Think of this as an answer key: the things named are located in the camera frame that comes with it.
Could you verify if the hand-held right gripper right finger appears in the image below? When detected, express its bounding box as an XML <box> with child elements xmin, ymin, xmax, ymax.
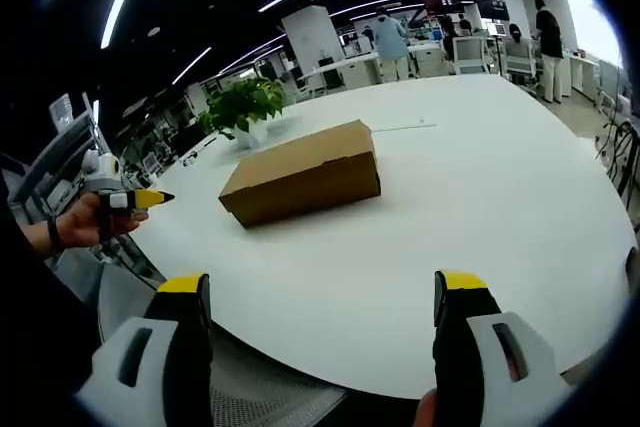
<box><xmin>432</xmin><ymin>269</ymin><xmax>576</xmax><ymax>427</ymax></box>

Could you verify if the black wrist band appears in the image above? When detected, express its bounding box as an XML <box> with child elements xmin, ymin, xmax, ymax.
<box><xmin>47</xmin><ymin>215</ymin><xmax>65</xmax><ymax>254</ymax></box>

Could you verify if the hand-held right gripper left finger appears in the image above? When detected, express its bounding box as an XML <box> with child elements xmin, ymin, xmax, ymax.
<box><xmin>74</xmin><ymin>272</ymin><xmax>215</xmax><ymax>427</ymax></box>

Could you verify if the green potted plant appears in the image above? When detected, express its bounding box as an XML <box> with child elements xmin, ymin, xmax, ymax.
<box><xmin>198</xmin><ymin>76</ymin><xmax>286</xmax><ymax>149</ymax></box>

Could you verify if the brown cardboard shoe box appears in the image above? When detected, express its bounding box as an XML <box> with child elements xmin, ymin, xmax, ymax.
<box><xmin>218</xmin><ymin>119</ymin><xmax>382</xmax><ymax>229</ymax></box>

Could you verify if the white square pillar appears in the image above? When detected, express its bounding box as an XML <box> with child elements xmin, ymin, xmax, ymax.
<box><xmin>280</xmin><ymin>4</ymin><xmax>346</xmax><ymax>79</ymax></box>

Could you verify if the person's right hand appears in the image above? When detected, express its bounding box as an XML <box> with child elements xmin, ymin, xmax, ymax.
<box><xmin>415</xmin><ymin>388</ymin><xmax>441</xmax><ymax>427</ymax></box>

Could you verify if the black cables bundle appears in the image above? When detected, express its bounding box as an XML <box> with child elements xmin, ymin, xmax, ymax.
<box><xmin>594</xmin><ymin>116</ymin><xmax>640</xmax><ymax>233</ymax></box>

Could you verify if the white office desk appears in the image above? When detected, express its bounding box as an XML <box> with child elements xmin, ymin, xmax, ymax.
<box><xmin>298</xmin><ymin>41</ymin><xmax>444</xmax><ymax>91</ymax></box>

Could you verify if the white office chair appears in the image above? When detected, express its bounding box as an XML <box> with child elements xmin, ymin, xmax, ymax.
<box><xmin>502</xmin><ymin>39</ymin><xmax>540</xmax><ymax>98</ymax></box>
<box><xmin>452</xmin><ymin>35</ymin><xmax>495</xmax><ymax>76</ymax></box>

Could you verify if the person's left hand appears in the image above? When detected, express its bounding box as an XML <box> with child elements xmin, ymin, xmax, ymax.
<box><xmin>53</xmin><ymin>192</ymin><xmax>150</xmax><ymax>250</ymax></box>

